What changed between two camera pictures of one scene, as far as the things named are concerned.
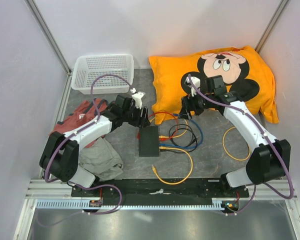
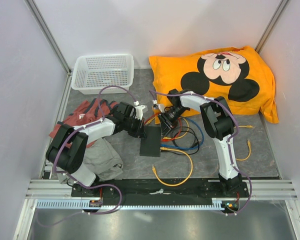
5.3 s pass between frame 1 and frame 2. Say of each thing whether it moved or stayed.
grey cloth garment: stayed
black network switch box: stayed
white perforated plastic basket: stayed
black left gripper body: moved
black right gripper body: moved
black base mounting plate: stayed
